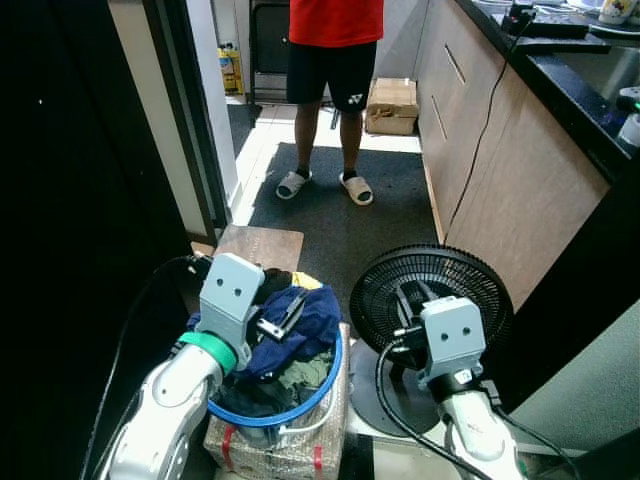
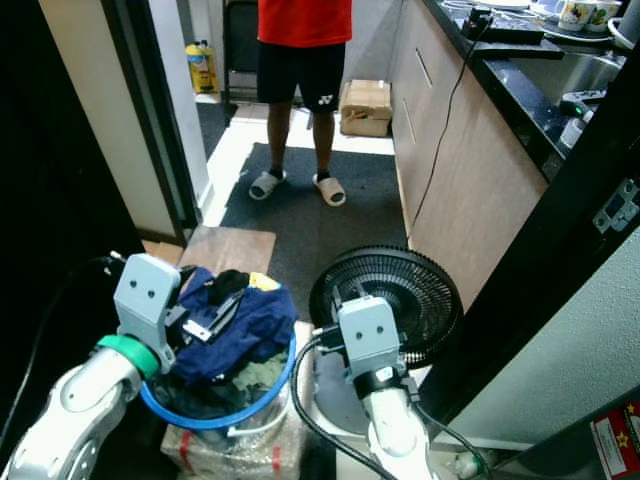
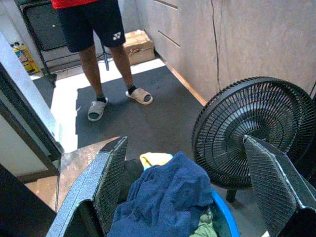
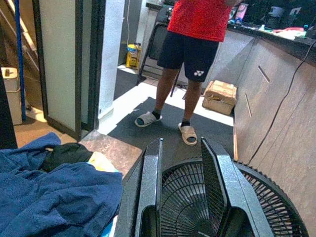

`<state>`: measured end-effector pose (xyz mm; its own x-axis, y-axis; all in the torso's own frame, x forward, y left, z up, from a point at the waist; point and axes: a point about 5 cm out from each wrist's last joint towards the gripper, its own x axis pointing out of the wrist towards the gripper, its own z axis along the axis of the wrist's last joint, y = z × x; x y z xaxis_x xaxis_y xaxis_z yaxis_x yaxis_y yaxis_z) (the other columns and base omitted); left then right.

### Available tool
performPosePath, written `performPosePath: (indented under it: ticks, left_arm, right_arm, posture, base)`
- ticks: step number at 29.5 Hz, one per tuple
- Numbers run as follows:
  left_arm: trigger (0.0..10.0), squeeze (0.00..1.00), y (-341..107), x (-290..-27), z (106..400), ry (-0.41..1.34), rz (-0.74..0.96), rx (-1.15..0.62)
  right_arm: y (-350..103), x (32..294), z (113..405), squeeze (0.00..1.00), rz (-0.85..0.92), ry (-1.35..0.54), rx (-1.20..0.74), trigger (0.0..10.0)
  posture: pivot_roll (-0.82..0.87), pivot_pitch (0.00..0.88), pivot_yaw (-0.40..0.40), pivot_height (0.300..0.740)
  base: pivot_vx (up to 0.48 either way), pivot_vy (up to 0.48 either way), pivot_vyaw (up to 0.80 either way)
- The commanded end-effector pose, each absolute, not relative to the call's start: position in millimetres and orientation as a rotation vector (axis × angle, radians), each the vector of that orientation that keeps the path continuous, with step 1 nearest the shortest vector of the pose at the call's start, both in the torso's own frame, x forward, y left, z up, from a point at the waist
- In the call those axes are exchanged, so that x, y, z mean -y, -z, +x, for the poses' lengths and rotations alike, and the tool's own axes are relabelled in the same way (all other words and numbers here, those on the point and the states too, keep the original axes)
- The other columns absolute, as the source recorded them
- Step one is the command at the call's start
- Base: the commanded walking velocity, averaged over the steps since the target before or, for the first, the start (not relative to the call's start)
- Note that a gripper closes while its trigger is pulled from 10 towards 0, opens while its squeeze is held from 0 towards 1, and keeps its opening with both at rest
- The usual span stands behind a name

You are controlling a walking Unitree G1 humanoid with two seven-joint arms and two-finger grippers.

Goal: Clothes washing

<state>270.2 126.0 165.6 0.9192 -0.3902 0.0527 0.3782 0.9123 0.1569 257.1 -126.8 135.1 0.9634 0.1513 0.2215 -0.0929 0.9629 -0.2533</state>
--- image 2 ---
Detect black floor fan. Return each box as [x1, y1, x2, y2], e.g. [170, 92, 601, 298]
[308, 246, 466, 436]

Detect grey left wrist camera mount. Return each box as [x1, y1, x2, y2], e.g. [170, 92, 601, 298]
[112, 252, 183, 351]

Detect brown cardboard box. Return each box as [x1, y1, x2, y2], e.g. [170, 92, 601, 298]
[338, 78, 393, 139]

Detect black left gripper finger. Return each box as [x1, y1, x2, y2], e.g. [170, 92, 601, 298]
[208, 288, 249, 341]

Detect small white countertop bottle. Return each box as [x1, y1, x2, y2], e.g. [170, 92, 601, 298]
[558, 90, 608, 151]

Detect grey slipper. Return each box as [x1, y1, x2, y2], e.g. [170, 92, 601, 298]
[313, 174, 348, 208]
[248, 169, 286, 201]

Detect brown wooden board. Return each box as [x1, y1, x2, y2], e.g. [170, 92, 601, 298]
[180, 226, 277, 276]

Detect small clear floor bottle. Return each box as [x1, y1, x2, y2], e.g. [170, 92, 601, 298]
[455, 450, 491, 480]

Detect beige and black door frame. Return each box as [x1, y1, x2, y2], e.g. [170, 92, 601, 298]
[38, 0, 211, 246]

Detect navy blue knit garment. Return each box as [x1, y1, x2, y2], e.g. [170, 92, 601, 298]
[165, 265, 298, 386]

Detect yellow plastic bottle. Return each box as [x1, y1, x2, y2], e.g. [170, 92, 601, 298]
[186, 40, 219, 95]

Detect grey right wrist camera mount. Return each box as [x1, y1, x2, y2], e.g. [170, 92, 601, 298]
[336, 296, 403, 386]

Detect black stone countertop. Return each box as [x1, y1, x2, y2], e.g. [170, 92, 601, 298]
[420, 0, 640, 181]

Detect brown wooden kitchen cabinet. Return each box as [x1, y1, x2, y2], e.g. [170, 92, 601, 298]
[388, 0, 551, 313]

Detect white kettle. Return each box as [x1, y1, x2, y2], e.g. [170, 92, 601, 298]
[610, 15, 640, 51]

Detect blue-rimmed laundry basket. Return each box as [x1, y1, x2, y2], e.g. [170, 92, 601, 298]
[138, 330, 301, 446]

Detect flat black countertop appliance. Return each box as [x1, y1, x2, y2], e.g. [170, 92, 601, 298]
[458, 8, 568, 47]

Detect steel kitchen sink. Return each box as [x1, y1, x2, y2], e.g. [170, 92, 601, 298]
[510, 50, 623, 131]

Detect large black panel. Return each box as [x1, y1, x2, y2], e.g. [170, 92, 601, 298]
[0, 0, 161, 480]

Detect black garment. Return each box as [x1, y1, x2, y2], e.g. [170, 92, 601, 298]
[205, 268, 251, 306]

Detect white patterned mug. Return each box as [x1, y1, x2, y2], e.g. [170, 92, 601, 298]
[590, 0, 623, 31]
[555, 0, 593, 31]

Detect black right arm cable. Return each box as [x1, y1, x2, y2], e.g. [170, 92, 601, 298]
[290, 335, 496, 480]

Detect yellow garment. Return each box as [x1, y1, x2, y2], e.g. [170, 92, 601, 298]
[250, 272, 281, 293]

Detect red round washer sticker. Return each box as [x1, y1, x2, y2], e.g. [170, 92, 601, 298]
[590, 400, 640, 480]

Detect person red shirt black shorts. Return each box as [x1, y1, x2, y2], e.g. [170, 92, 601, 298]
[255, 0, 354, 196]

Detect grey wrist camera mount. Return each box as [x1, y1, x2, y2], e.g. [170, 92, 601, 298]
[112, 252, 183, 351]
[336, 296, 403, 386]

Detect silver door hinge plate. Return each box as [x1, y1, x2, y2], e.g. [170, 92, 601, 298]
[592, 178, 640, 237]

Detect thin black appliance cable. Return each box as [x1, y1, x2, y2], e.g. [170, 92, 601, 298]
[410, 20, 486, 233]

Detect dark grey floor mat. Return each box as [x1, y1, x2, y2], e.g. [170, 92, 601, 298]
[220, 142, 411, 301]

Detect olive green garment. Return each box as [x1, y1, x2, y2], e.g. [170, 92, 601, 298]
[230, 355, 291, 396]

